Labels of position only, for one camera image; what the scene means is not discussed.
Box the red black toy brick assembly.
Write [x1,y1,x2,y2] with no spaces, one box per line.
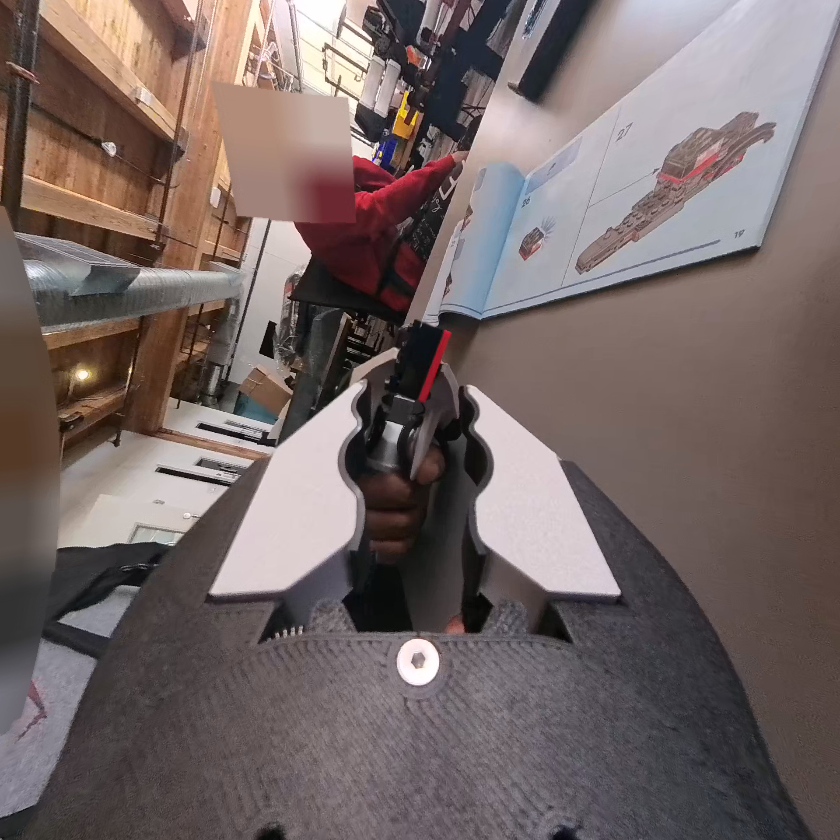
[392,320,454,406]

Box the cardboard box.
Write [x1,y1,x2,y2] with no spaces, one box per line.
[238,365,295,419]

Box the person's left hand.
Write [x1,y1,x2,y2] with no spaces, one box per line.
[357,448,447,567]

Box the person's black jacket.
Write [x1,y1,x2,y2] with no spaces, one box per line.
[42,541,173,642]

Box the black case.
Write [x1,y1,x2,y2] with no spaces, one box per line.
[508,0,593,104]

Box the silver ventilation duct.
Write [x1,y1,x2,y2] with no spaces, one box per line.
[13,231,248,330]

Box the yellow bin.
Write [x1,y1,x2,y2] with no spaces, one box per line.
[392,91,422,140]

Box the black ceiling pipe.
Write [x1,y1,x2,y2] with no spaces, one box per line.
[29,101,166,182]

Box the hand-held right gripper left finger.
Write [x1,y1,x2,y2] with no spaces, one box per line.
[209,382,379,634]

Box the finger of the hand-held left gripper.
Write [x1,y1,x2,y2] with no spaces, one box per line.
[348,348,403,396]
[409,364,458,480]

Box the grey metal table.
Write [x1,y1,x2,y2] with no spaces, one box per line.
[277,307,357,448]

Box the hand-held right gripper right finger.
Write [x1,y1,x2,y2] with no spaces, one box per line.
[459,386,622,634]

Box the person's left forearm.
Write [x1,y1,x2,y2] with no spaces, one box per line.
[346,563,416,632]

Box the toy brick instruction booklet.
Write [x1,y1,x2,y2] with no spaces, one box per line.
[423,0,840,321]

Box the grey desk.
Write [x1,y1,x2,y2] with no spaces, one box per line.
[367,0,840,840]

